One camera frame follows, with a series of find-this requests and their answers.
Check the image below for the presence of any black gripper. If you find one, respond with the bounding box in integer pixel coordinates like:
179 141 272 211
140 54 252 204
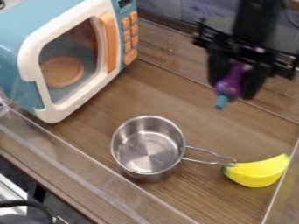
192 18 299 100

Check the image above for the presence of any purple toy eggplant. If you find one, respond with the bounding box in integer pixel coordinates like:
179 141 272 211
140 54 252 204
215 61 251 110

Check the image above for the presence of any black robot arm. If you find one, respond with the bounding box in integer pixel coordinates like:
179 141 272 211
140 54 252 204
192 0 299 108

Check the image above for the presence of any yellow toy banana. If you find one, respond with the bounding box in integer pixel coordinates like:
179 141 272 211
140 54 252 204
221 152 291 188

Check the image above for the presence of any blue white toy microwave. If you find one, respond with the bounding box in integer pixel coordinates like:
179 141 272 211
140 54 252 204
0 0 139 123

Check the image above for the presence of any orange microwave turntable plate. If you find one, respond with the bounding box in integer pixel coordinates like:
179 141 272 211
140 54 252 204
41 57 84 88

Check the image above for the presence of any clear acrylic front barrier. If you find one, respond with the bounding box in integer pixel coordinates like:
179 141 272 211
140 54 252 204
0 100 199 224

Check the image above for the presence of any silver pot with wire handle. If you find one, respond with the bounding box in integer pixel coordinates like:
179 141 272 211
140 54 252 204
111 115 237 182

